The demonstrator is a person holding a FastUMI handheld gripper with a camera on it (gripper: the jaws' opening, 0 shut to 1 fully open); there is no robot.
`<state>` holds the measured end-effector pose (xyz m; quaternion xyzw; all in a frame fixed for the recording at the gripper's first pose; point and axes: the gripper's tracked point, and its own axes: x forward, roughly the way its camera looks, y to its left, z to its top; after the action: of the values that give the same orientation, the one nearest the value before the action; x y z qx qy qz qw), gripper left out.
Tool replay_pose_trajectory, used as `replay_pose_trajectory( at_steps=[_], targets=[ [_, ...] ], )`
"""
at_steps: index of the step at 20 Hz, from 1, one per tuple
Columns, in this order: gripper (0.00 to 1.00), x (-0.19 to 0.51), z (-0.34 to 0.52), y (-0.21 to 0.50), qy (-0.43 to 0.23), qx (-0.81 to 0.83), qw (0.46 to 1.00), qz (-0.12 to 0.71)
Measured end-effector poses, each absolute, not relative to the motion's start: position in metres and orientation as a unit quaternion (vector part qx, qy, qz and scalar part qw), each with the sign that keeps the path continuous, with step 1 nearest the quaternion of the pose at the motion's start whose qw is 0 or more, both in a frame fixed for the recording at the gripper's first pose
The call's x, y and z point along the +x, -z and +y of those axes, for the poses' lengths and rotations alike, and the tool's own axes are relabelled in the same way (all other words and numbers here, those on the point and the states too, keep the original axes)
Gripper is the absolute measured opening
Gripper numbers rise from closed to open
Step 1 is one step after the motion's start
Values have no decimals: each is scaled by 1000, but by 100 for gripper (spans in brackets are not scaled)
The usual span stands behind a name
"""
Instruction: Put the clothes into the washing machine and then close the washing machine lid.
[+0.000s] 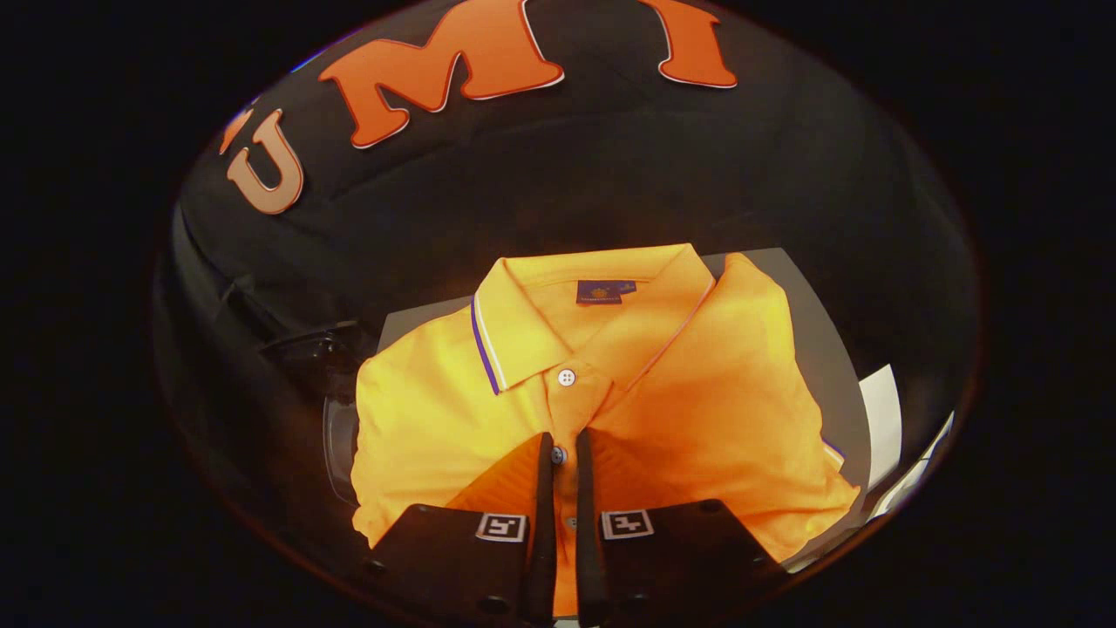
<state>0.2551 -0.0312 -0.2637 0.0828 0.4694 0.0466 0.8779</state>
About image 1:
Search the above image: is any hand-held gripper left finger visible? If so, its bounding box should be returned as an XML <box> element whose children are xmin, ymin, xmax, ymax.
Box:
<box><xmin>353</xmin><ymin>432</ymin><xmax>559</xmax><ymax>627</ymax></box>

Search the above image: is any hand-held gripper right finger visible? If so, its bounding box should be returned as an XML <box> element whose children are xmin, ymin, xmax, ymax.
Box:
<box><xmin>574</xmin><ymin>427</ymin><xmax>790</xmax><ymax>627</ymax></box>

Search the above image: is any white plastic strip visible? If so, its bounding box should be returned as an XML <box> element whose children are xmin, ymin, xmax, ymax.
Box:
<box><xmin>872</xmin><ymin>412</ymin><xmax>957</xmax><ymax>517</ymax></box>

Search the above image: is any yellow polo shirt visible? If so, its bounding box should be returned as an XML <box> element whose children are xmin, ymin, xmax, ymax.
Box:
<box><xmin>351</xmin><ymin>242</ymin><xmax>862</xmax><ymax>616</ymax></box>

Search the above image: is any white paper sheet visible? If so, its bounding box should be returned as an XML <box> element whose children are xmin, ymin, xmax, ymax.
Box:
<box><xmin>859</xmin><ymin>365</ymin><xmax>903</xmax><ymax>489</ymax></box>

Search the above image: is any black backdrop cloth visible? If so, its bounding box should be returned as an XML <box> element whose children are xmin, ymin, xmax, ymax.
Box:
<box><xmin>153</xmin><ymin>0</ymin><xmax>982</xmax><ymax>559</ymax></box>

